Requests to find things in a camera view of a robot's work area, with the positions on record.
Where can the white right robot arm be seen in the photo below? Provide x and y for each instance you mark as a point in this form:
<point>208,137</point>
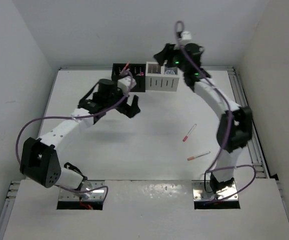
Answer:
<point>235,122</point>

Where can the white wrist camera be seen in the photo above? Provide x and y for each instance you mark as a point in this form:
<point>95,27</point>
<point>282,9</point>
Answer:
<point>185,37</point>
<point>126,84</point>

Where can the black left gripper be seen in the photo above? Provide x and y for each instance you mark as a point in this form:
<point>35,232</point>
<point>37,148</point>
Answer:
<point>129,110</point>

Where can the pink capped white marker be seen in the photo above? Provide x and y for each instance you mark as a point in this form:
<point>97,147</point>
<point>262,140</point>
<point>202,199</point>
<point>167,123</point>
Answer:
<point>189,132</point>

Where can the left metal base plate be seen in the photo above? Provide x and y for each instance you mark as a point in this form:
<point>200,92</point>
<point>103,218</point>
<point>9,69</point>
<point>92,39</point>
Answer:
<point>94,191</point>

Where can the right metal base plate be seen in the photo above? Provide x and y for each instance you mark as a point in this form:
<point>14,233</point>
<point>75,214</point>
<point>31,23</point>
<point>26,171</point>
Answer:
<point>203,192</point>

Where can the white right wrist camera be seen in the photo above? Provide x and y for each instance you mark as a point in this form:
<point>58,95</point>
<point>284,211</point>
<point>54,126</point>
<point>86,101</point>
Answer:
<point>185,37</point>

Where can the peach capped white marker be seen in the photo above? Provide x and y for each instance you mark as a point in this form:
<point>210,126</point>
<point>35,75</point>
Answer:
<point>202,154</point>

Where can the white slotted pen holder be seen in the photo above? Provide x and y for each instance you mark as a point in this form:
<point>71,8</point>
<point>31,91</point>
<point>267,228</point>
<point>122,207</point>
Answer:
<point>157,80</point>

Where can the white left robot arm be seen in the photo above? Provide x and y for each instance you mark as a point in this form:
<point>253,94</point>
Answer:
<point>39,160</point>

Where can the metal base plate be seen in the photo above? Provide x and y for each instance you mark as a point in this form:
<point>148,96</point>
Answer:
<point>203,192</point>
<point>94,191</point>

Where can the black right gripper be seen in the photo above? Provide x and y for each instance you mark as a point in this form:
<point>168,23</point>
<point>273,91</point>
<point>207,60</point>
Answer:
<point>167,53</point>

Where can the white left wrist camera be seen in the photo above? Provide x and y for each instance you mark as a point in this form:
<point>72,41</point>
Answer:
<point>126,84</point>

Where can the orange pen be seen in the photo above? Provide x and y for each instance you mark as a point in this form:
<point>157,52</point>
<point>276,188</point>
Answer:
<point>125,68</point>

